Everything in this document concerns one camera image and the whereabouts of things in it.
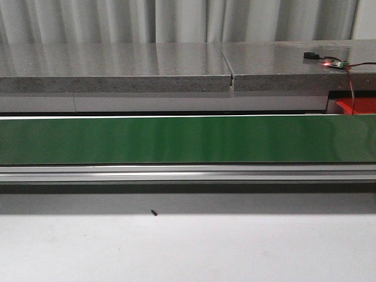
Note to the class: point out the grey pleated curtain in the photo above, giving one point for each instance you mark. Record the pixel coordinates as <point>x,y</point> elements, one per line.
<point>184,21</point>

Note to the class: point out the black connector plug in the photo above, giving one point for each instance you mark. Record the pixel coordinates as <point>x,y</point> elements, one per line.
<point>311,55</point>

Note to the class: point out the small green circuit board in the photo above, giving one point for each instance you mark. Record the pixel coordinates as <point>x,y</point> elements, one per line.
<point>335,63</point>

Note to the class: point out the grey stone countertop slab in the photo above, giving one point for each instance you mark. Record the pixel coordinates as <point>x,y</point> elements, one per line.
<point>184,67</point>

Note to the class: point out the green conveyor belt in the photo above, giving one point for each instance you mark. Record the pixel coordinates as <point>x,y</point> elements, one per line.
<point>191,139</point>

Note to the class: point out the red plastic tray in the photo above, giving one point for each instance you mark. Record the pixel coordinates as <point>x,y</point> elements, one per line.
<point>359,107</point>

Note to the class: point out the aluminium conveyor frame rail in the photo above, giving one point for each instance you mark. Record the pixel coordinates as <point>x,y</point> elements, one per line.
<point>188,173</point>

